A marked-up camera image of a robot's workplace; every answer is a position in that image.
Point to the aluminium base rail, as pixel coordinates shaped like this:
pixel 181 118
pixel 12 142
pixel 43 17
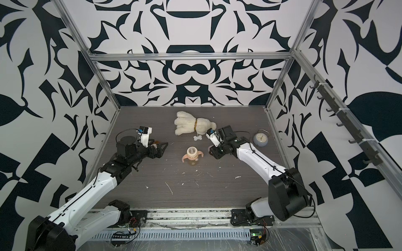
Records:
pixel 202 223

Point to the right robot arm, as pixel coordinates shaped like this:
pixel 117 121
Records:
pixel 287 195

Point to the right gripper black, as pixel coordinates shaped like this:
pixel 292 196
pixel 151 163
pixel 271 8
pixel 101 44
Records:
pixel 213 150

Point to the light blue alarm clock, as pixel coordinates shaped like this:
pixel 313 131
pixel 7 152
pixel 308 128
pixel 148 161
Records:
pixel 261 138

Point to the right electronics board with wires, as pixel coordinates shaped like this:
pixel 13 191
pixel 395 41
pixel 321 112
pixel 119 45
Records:
pixel 259 236

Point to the left electronics board with wires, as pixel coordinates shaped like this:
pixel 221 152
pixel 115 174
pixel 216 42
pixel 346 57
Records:
pixel 124 235

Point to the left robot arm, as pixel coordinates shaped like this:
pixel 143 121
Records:
pixel 66 229

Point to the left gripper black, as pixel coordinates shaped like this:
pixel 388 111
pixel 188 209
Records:
pixel 154 155

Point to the electronics board with wires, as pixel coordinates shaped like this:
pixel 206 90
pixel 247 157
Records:
pixel 124 235
pixel 259 236

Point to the aluminium cage frame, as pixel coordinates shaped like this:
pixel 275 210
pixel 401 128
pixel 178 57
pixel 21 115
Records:
pixel 389 169

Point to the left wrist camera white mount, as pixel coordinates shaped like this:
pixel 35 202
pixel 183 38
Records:
pixel 144 134

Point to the white plush dog toy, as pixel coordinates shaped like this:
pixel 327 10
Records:
pixel 187 123

